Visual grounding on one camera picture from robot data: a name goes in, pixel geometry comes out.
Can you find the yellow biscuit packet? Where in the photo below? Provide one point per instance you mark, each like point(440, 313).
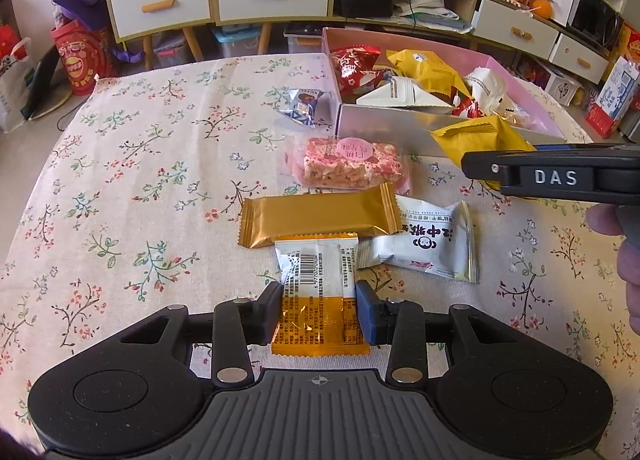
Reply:
point(430, 72)

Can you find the white gift box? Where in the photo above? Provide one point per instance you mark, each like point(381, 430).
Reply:
point(560, 86)

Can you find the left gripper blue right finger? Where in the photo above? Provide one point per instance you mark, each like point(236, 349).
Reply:
point(401, 326)

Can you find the orange fruit lower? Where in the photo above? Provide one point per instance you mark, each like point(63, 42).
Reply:
point(541, 8)

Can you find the orange white snack packet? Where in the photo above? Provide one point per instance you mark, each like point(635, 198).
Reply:
point(318, 311)

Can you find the red gift bag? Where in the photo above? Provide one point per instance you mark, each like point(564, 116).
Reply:
point(85, 55)

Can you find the pink nougat packet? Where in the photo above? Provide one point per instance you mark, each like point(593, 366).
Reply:
point(346, 164)

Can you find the blue white milk carton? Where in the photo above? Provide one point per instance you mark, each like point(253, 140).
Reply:
point(615, 97)

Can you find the red snack packet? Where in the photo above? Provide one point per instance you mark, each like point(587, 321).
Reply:
point(354, 67)

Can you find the blue silver snack packet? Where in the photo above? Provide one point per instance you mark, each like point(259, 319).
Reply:
point(308, 107)

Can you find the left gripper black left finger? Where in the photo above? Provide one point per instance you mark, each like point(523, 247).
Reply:
point(237, 324)

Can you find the black white microwave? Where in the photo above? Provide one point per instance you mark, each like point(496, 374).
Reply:
point(595, 21)

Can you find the gold bar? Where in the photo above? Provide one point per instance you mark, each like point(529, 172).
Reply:
point(367, 213)

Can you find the white triangular snack packet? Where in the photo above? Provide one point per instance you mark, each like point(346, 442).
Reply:
point(402, 92)

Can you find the blue lid plastic bin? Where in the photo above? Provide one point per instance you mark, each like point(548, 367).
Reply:
point(235, 41)

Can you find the right hand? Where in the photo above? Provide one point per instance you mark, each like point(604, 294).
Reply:
point(602, 219)

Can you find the floral tablecloth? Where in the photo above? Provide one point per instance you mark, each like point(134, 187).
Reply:
point(135, 205)

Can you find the white monkey snack packet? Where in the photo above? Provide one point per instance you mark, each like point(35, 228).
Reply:
point(436, 240)

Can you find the wooden white drawer cabinet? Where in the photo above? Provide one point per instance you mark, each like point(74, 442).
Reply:
point(500, 22)

